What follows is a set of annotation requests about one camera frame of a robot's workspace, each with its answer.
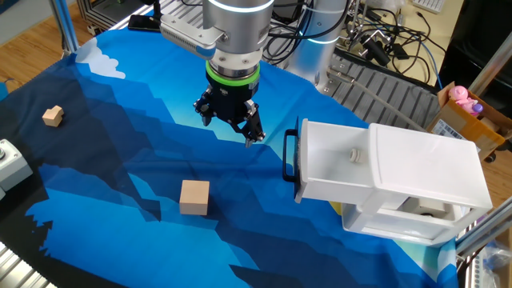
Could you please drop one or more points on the pink toy figure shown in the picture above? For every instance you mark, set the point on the pink toy figure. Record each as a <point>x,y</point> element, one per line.
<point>460,96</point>

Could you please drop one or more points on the small white spool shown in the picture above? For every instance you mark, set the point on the small white spool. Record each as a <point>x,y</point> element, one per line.
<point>355,155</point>

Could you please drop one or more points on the white plain drawer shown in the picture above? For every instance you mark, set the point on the white plain drawer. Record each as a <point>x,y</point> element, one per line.
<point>384,228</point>

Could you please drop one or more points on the large wooden cube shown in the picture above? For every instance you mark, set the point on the large wooden cube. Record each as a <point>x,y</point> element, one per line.
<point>194,198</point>

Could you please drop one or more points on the beige boxy object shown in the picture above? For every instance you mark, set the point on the beige boxy object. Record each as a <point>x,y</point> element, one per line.
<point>430,209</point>

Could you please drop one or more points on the black smartphone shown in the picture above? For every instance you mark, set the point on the black smartphone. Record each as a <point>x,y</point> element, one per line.
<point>142,23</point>

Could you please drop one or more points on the white plastic drawer cabinet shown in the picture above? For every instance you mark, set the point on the white plastic drawer cabinet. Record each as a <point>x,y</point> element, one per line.
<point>424,160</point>

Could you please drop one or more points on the white keyboard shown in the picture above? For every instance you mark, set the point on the white keyboard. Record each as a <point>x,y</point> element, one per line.
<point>429,5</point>

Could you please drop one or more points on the grey emergency stop box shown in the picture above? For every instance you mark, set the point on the grey emergency stop box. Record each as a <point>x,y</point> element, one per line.
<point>12,166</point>

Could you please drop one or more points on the black striped metal frame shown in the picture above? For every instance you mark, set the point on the black striped metal frame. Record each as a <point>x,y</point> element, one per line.
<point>104,14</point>

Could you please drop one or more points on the purple capped toy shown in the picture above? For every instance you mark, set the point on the purple capped toy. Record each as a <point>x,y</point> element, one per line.
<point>477,108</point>

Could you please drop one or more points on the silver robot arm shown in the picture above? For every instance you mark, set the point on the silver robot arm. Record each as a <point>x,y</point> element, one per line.
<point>240,32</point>

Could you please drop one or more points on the black cabinet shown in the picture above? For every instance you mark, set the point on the black cabinet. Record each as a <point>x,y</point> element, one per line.
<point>480,32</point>

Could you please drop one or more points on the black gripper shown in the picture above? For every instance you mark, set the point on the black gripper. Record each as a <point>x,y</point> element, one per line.
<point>232,100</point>

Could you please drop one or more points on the aluminium frame post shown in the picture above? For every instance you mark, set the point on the aluminium frame post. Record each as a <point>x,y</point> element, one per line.
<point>490,64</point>
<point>64,24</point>

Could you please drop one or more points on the aluminium frame rail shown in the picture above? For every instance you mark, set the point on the aluminium frame rail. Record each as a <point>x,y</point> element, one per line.
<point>484,232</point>

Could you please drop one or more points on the blue mountain print cloth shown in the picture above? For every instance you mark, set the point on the blue mountain print cloth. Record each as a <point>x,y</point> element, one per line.
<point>120,160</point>

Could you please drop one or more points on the small notched wooden block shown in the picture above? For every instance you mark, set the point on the small notched wooden block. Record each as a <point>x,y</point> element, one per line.
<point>53,117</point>

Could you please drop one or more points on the open cardboard box with label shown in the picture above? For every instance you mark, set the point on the open cardboard box with label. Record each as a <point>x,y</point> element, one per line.
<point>464,126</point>

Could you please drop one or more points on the clear plastic bag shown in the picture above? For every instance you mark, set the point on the clear plastic bag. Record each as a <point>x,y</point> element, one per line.
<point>498,264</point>

